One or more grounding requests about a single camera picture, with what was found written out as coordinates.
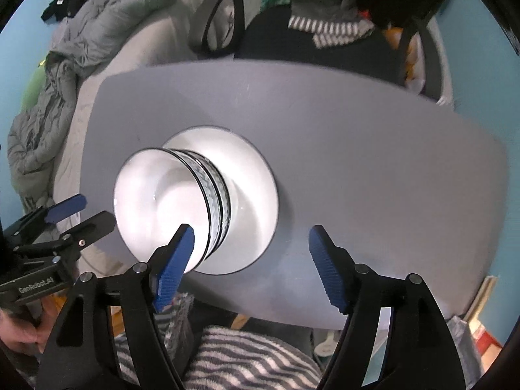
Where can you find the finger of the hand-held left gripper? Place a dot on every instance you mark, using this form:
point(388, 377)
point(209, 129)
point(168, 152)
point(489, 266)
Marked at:
point(69, 207)
point(97, 221)

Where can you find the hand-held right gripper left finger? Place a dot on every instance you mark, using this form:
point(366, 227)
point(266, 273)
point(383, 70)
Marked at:
point(174, 260)

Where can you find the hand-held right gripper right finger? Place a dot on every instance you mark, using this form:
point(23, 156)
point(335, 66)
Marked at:
point(329, 264)

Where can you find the white ribbed bowl dark rim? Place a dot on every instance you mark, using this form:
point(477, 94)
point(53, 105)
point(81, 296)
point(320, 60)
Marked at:
point(154, 203)
point(226, 211)
point(215, 211)

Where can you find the white plate with dark rim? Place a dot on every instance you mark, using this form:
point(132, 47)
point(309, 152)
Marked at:
point(252, 195)

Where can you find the person's left hand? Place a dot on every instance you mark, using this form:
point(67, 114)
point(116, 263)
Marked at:
point(20, 337)

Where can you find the person's dark trouser leg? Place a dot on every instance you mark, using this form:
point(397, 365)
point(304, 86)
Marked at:
point(276, 329)

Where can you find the grey quilted duvet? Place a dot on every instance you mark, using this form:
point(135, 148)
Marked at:
point(61, 89)

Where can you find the person's striped fleece garment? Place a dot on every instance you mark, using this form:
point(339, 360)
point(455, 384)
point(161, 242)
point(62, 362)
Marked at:
point(243, 357)

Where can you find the green pillow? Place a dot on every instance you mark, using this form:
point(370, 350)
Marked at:
point(34, 85)

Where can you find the wooden board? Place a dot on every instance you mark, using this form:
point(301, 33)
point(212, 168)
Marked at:
point(481, 296)

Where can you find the grey plastic bag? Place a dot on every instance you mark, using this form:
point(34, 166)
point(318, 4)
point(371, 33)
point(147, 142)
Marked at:
point(465, 345)

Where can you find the red box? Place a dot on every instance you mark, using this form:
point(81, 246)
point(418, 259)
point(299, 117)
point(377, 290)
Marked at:
point(491, 335)

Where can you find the bed with light sheet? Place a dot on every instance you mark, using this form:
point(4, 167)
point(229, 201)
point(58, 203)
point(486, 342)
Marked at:
point(162, 44)

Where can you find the black office chair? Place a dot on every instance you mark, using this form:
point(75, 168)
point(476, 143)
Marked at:
point(304, 44)

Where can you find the striped grey white cloth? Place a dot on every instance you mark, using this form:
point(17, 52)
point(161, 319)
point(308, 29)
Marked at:
point(325, 28)

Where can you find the red bag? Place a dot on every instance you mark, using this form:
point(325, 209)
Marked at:
point(364, 14)

